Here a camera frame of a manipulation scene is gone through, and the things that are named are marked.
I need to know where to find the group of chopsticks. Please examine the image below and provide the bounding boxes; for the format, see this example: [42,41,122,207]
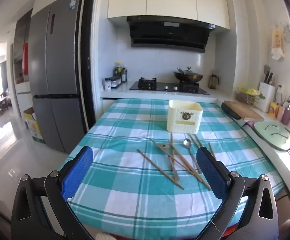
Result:
[136,132,217,190]

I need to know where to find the black glass gas hob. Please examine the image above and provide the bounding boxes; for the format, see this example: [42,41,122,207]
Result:
[129,81,210,95]

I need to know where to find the brown glass jug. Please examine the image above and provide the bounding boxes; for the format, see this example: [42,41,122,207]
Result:
[208,74,219,90]

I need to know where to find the black door frame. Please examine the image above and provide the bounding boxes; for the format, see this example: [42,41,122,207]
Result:
[81,0,98,133]

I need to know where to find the grey refrigerator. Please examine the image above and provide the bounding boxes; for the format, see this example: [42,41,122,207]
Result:
[28,0,85,154]

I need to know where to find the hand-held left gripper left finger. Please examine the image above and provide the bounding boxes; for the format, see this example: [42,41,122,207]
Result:
[10,146,94,240]

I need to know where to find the wok with glass lid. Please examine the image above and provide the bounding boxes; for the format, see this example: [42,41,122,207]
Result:
[173,67,204,83]

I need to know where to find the black burner grate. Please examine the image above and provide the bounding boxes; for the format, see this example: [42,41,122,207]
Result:
[138,77,157,90]

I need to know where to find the yellow hanging oven mitt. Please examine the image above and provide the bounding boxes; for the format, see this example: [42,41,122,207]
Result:
[271,27,285,60]

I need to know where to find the white knife block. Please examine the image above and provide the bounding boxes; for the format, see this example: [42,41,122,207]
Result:
[256,81,276,112]

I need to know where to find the orange snack packet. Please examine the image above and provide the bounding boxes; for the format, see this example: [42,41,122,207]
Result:
[269,102,279,118]

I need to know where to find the yellow cardboard box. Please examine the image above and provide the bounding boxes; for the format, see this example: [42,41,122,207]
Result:
[23,107,46,144]

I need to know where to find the knives with black handles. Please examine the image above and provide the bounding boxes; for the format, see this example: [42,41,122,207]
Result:
[263,65,274,84]

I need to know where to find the wooden cutting board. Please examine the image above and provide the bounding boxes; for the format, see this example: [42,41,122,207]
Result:
[223,101,264,121]

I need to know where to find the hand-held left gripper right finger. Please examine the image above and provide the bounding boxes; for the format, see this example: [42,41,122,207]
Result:
[196,147,279,240]

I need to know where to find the red hanging cloth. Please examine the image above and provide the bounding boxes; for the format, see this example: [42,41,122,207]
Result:
[22,42,29,74]

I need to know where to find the black range hood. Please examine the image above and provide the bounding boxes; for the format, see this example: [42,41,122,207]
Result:
[126,16,217,53]

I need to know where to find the purple soap bottle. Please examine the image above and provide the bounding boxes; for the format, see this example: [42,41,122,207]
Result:
[281,104,290,125]

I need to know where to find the metal spoon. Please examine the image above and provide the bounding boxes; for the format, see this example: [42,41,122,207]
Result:
[183,138,202,174]

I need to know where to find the wire basket with yellow bag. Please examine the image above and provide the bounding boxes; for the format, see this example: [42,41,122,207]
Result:
[236,86,261,105]

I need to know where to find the teal checked tablecloth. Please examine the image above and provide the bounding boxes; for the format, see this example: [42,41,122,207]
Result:
[66,98,286,240]

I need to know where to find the pale green round lid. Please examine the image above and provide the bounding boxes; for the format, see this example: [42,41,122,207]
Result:
[254,121,290,152]

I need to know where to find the cream ribbed utensil holder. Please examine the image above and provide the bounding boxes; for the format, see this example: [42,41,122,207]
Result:
[167,99,203,134]

